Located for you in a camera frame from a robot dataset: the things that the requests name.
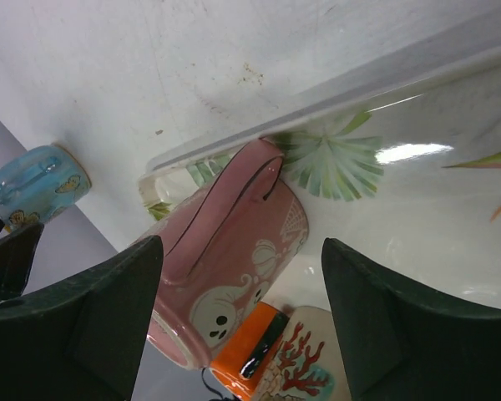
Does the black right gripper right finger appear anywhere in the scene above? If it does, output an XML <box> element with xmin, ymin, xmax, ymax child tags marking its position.
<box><xmin>321</xmin><ymin>238</ymin><xmax>501</xmax><ymax>400</ymax></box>

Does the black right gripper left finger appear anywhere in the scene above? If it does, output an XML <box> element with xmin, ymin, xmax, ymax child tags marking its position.
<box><xmin>0</xmin><ymin>236</ymin><xmax>164</xmax><ymax>400</ymax></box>

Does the blue butterfly mug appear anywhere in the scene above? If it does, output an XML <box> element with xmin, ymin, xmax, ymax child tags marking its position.
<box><xmin>0</xmin><ymin>145</ymin><xmax>92</xmax><ymax>232</ymax></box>

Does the cream coral pattern mug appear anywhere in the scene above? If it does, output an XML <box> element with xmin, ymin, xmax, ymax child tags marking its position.
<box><xmin>252</xmin><ymin>306</ymin><xmax>342</xmax><ymax>400</ymax></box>

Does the floral leaf serving tray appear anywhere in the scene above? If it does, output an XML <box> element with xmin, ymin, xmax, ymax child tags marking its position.
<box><xmin>137</xmin><ymin>8</ymin><xmax>501</xmax><ymax>401</ymax></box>

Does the orange mug black handle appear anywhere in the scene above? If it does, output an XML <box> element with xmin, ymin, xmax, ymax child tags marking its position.
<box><xmin>210</xmin><ymin>302</ymin><xmax>289</xmax><ymax>400</ymax></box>

